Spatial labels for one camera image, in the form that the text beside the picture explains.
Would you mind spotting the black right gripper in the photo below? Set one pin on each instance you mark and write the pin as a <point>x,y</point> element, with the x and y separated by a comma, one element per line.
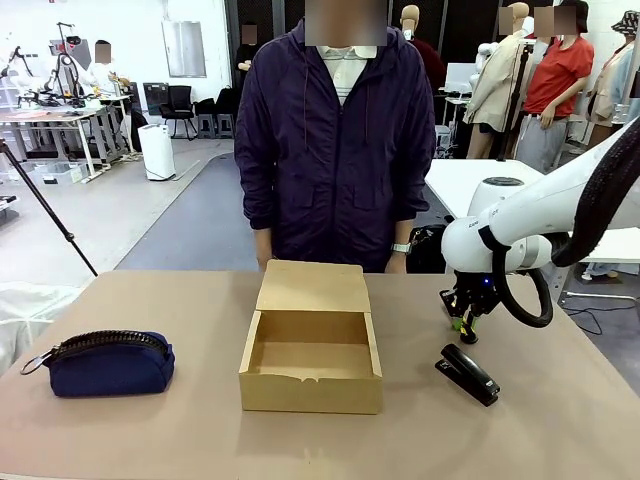
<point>477,290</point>

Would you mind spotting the black stapler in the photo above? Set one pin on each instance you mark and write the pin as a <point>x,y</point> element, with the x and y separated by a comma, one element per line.
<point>470,374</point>

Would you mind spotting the brown cardboard box with lid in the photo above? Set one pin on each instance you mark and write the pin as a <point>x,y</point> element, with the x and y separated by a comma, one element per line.
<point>310,395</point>

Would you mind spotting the navy blue zipper pouch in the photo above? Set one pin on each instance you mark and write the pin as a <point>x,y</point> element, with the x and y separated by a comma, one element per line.
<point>110,372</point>

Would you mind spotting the person's right forearm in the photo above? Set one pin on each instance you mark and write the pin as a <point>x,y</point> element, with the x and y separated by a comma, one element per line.
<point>263,237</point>

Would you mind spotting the black desk robot arm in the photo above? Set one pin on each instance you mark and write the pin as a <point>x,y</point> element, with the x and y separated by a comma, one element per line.
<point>65,65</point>

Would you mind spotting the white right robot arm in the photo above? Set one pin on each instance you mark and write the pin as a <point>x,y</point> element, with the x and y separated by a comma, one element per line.
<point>530,210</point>

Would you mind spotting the person's left forearm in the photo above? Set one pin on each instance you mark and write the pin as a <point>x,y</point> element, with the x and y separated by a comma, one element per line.
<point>401,231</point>

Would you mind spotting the person's left hand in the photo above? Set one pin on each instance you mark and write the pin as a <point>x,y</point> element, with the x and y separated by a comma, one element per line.
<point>398,264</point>

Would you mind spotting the person's right hand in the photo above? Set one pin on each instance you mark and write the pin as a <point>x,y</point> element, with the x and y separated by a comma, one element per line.
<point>263,257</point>

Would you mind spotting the black bag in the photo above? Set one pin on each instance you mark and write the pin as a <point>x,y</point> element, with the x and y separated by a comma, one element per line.
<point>427,247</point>

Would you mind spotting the silver wrist watch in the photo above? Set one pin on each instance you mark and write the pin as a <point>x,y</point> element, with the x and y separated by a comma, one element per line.
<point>401,248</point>

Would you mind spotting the white table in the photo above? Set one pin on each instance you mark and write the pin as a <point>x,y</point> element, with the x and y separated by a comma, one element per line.
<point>452,180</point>

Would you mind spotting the person in purple jacket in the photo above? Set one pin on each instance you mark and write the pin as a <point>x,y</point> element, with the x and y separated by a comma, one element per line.
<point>340,175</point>

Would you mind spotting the mannequin in beige jacket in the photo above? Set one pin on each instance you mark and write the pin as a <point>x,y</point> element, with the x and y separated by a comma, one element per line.
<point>497,85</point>

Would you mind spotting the mannequin in maroon top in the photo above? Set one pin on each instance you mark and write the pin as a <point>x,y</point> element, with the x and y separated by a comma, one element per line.
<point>425,60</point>

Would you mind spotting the figure in red t-shirt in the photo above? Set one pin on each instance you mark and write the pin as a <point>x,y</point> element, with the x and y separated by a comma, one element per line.
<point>557,75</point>

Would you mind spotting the mannequin with bucket hat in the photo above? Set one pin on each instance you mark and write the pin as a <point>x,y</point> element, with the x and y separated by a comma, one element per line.
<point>617,85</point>

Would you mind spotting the standing person in black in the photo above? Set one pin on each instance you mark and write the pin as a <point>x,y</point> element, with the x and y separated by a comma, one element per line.
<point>246,55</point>

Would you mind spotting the white air purifier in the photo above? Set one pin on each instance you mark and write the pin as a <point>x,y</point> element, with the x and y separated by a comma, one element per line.
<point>156,152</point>

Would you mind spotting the clear plastic bin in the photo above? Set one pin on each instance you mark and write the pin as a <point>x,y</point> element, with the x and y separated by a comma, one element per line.
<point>62,174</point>

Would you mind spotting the seated person in white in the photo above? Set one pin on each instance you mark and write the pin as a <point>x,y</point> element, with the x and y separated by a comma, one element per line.
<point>102,75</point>

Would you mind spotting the white cloth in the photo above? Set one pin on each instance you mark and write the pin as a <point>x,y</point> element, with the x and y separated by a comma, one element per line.
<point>25,320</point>

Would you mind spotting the white workbench desk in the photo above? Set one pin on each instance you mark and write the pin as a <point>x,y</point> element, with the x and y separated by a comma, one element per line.
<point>45,120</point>

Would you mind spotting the grey wall panel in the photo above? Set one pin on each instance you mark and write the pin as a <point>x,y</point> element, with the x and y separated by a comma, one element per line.
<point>184,50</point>

